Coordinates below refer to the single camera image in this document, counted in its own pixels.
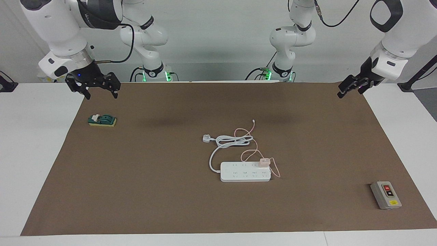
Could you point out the black clamp stand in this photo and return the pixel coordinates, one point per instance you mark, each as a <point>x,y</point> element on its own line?
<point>6,87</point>
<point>406,86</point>

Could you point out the brown table mat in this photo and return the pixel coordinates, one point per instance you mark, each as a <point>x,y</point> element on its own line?
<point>170,205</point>

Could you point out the pink charger adapter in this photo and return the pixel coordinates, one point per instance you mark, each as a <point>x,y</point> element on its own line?
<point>265,162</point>

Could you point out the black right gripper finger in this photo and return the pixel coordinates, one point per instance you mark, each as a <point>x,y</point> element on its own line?
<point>113,83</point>
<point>80,88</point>

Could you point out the green knife switch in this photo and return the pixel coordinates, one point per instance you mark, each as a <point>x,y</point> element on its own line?
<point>106,119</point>

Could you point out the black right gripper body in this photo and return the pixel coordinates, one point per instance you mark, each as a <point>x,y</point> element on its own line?
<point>88,75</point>

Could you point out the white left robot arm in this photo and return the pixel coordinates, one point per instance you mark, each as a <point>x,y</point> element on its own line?
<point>399,34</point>

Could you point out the grey on-off button box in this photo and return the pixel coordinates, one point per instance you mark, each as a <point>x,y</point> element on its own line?
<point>384,198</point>

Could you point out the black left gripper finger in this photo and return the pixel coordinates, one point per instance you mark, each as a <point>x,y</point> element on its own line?
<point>363,88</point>
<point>346,87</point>

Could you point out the white power strip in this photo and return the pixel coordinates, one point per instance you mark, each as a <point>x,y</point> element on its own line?
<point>242,172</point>

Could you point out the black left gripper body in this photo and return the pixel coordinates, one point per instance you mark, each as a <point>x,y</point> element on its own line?
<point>367,77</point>

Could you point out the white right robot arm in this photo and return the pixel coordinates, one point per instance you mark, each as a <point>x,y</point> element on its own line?
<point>58,30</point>

